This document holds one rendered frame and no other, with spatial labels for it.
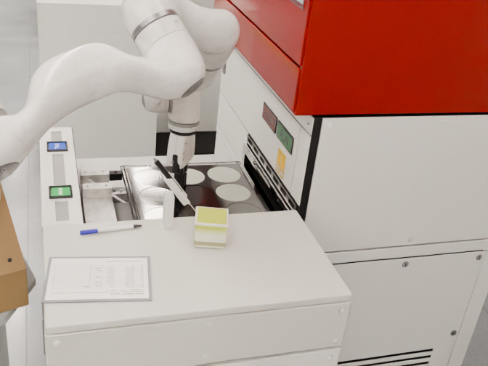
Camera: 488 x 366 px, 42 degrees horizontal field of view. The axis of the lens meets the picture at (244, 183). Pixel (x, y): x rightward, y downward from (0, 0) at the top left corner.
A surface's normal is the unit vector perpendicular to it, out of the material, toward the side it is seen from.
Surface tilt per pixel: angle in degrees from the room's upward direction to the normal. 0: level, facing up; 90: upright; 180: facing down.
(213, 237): 90
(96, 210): 0
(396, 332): 90
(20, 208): 0
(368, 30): 90
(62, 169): 0
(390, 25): 90
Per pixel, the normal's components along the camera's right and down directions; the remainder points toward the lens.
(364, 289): 0.28, 0.48
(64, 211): 0.11, -0.87
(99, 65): 0.45, -0.06
